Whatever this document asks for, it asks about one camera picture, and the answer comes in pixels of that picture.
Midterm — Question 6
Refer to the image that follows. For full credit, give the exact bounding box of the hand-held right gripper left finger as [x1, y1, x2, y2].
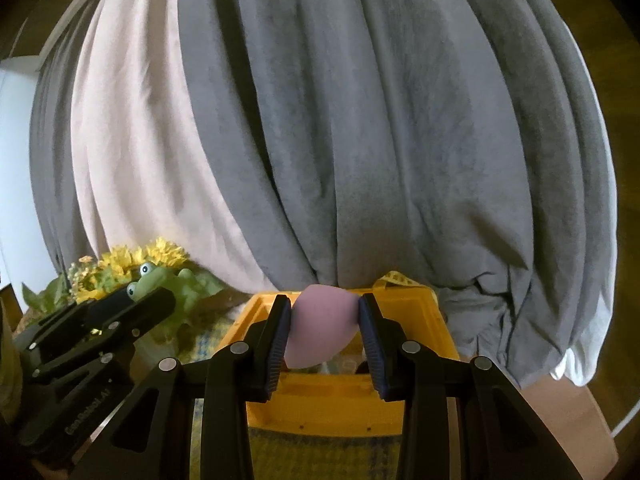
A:
[70, 294, 293, 480]

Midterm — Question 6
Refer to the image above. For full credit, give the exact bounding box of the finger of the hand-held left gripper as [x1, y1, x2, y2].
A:
[80, 287, 177, 361]
[14, 289, 135, 347]

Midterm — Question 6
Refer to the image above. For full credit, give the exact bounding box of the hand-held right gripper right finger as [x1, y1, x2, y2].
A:
[357, 293, 576, 480]

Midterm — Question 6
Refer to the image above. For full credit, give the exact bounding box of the green frog toy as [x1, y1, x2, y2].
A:
[125, 261, 225, 346]

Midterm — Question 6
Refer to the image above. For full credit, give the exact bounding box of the orange plastic crate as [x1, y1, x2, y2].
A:
[217, 287, 461, 433]

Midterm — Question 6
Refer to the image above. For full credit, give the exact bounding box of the green leafy plant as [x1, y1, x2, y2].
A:
[22, 272, 76, 316]

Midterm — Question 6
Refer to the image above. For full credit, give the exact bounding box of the sunflower bouquet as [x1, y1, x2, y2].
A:
[67, 237, 191, 306]

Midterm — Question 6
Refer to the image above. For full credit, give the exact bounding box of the yellow plaid mat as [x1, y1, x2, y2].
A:
[190, 325, 406, 480]

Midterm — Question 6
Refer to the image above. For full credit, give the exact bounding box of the pale pink curtain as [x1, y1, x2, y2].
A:
[75, 0, 276, 296]

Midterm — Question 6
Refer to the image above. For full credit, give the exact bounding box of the white cloth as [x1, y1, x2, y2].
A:
[550, 25, 618, 388]

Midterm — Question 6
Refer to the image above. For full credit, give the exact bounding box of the grey curtain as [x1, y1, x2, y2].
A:
[30, 0, 616, 391]

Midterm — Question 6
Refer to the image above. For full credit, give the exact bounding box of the white curved tube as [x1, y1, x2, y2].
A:
[611, 395, 640, 441]

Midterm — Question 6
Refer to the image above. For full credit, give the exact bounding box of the yellow fabric strap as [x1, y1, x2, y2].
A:
[372, 270, 426, 291]

